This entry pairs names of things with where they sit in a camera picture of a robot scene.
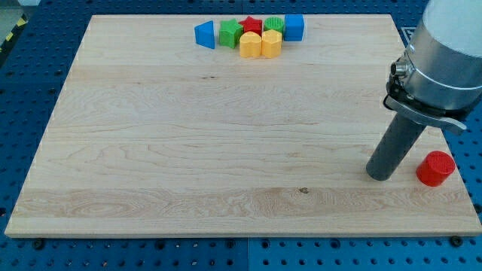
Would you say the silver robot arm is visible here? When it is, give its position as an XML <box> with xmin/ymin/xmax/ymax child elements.
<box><xmin>384</xmin><ymin>0</ymin><xmax>481</xmax><ymax>134</ymax></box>

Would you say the light wooden board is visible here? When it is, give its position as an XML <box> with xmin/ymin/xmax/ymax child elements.
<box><xmin>5</xmin><ymin>14</ymin><xmax>481</xmax><ymax>238</ymax></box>

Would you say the yellow heart block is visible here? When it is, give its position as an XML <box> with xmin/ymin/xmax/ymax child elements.
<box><xmin>239</xmin><ymin>32</ymin><xmax>262</xmax><ymax>58</ymax></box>

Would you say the yellow hexagon block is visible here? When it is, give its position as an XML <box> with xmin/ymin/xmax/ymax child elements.
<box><xmin>261</xmin><ymin>29</ymin><xmax>282</xmax><ymax>58</ymax></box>

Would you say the green star block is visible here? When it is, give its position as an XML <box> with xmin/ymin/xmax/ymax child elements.
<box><xmin>218</xmin><ymin>19</ymin><xmax>243</xmax><ymax>49</ymax></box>

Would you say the blue quarter-round block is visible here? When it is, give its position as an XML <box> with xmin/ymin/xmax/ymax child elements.
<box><xmin>194</xmin><ymin>20</ymin><xmax>215</xmax><ymax>49</ymax></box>

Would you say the red star block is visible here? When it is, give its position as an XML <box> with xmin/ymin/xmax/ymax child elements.
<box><xmin>239</xmin><ymin>16</ymin><xmax>263</xmax><ymax>36</ymax></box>

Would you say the green cylinder block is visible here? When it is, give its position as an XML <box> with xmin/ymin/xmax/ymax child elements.
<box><xmin>264</xmin><ymin>17</ymin><xmax>285</xmax><ymax>34</ymax></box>

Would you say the blue cube block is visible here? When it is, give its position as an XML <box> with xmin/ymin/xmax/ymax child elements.
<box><xmin>283</xmin><ymin>14</ymin><xmax>304</xmax><ymax>41</ymax></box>

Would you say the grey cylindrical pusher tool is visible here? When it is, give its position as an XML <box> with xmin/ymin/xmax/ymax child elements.
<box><xmin>365</xmin><ymin>114</ymin><xmax>426</xmax><ymax>181</ymax></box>

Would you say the red cylinder block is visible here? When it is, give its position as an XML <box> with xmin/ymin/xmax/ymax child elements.
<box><xmin>416</xmin><ymin>151</ymin><xmax>456</xmax><ymax>187</ymax></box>

